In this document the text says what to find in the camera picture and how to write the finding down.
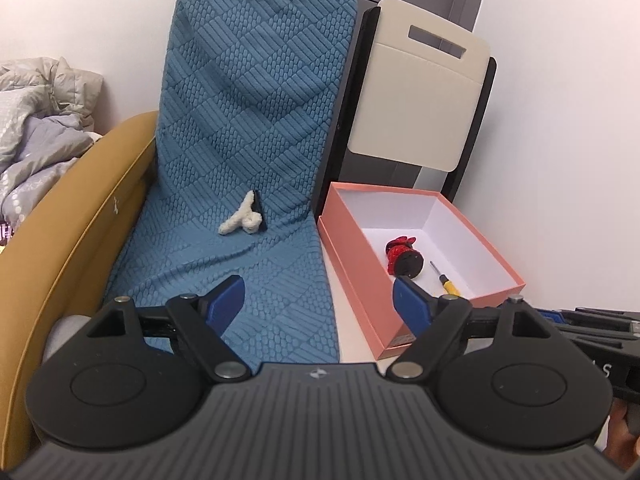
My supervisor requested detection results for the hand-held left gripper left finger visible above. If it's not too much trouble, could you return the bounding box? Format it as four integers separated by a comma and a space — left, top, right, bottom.
86, 275, 252, 382

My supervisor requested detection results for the blue textured seat cover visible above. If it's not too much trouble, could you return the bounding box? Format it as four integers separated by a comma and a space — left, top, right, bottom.
102, 0, 359, 366

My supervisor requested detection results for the white fuzzy hair clip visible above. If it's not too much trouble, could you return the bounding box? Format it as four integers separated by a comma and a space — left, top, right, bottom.
218, 190, 265, 236

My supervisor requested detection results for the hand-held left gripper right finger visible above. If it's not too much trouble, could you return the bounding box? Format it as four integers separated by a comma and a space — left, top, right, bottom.
386, 276, 557, 380

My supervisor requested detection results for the person's right hand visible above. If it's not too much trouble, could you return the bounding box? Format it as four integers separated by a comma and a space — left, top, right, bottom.
606, 402, 640, 472

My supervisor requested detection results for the red black round gadget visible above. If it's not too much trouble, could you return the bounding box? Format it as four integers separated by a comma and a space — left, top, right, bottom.
384, 234, 424, 279

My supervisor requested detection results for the yellow handled screwdriver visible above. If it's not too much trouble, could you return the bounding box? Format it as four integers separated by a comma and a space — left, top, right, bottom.
430, 260, 461, 297

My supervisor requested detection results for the beige puffy blanket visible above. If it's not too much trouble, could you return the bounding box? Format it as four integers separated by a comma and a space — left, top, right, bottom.
0, 56, 105, 128

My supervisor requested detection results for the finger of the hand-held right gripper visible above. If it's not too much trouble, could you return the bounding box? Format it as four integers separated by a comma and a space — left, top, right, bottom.
537, 306, 640, 356

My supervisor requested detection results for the beige folding board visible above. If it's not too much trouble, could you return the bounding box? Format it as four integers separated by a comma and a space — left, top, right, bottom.
347, 0, 487, 174

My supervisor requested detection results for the grey dotted quilt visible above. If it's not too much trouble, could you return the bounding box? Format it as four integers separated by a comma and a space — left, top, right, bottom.
0, 82, 103, 242

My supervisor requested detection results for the grey seat pad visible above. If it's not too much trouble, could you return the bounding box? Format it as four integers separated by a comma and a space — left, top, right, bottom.
42, 314, 97, 362

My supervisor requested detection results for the mustard padded bed frame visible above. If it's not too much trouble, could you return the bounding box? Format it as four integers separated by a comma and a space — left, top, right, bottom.
0, 111, 162, 467

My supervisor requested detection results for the pink cardboard box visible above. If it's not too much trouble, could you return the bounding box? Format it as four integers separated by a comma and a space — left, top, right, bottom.
317, 182, 527, 361

